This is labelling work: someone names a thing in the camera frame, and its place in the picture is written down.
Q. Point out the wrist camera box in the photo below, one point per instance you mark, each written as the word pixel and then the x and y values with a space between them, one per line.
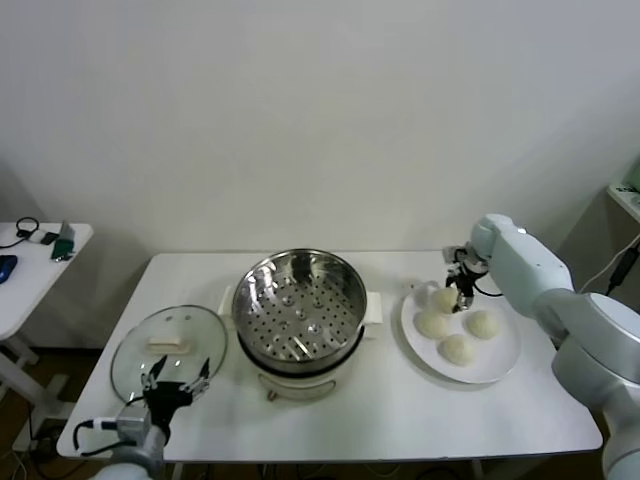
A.
pixel 134 422
pixel 455 253

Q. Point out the grey upright card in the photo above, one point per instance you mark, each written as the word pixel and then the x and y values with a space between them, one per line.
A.
pixel 67 231

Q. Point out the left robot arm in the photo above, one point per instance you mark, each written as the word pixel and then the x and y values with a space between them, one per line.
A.
pixel 135 460

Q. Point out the small black device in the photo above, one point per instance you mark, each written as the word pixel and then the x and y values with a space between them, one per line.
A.
pixel 48 238

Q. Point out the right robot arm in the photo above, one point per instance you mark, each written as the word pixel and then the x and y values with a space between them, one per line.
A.
pixel 550 280

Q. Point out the white steamed baozi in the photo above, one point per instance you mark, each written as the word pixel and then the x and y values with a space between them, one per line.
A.
pixel 442 301
pixel 432 325
pixel 456 349
pixel 483 324

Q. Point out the pale green appliance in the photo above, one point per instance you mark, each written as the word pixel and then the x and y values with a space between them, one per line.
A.
pixel 634 175

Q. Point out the glass pot lid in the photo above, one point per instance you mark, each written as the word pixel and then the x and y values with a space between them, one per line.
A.
pixel 190 320

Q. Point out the white round plate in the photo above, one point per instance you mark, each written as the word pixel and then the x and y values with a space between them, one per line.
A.
pixel 485 360

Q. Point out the stainless steel steamer basket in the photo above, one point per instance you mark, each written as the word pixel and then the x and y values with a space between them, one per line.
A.
pixel 300 310

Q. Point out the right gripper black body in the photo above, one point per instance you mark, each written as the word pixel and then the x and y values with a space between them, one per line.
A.
pixel 467 285

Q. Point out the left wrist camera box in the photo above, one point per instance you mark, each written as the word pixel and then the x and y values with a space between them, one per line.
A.
pixel 134 422

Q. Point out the white electric pot base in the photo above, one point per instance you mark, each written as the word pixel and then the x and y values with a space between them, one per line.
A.
pixel 300 385

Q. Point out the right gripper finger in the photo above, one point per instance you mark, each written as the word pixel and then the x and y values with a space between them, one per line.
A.
pixel 451 279
pixel 465 303

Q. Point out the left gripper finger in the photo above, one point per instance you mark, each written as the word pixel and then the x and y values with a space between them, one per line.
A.
pixel 154 377
pixel 201 380

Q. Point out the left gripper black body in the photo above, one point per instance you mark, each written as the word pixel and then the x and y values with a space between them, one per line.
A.
pixel 167 400

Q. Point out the green object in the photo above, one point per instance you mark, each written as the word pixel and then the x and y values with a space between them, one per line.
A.
pixel 62 250

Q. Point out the blue object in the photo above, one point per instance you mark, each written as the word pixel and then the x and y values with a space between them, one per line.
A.
pixel 6 267

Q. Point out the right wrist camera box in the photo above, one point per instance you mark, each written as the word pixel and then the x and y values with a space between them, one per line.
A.
pixel 455 253

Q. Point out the white side table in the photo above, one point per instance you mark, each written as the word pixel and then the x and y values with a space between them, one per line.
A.
pixel 35 300

